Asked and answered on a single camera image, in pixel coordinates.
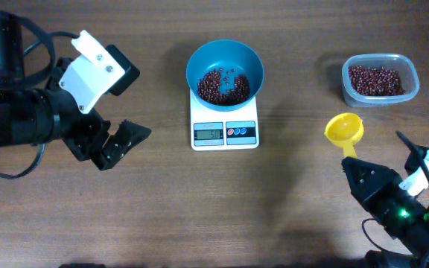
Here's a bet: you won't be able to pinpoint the left black cable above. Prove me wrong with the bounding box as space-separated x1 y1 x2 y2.
0 16 80 181

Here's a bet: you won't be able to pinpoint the red beans in bowl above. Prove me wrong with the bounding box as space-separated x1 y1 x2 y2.
197 68 250 106

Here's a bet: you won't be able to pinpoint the white digital kitchen scale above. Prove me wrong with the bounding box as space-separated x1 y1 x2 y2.
190 92 260 151

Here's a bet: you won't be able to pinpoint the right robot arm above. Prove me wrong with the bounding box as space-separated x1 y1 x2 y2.
341 157 429 267

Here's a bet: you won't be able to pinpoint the clear plastic container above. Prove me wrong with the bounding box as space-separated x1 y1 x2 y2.
342 54 420 107

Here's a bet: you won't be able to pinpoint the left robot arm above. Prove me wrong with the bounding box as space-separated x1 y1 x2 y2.
0 10 151 170

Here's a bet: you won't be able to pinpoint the yellow measuring scoop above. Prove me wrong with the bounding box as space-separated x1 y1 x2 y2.
324 112 364 159

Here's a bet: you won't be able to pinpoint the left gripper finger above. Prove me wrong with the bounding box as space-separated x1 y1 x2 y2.
106 45 140 96
90 120 151 171

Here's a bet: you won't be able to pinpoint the blue plastic bowl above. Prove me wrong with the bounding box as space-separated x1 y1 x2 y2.
185 39 264 111

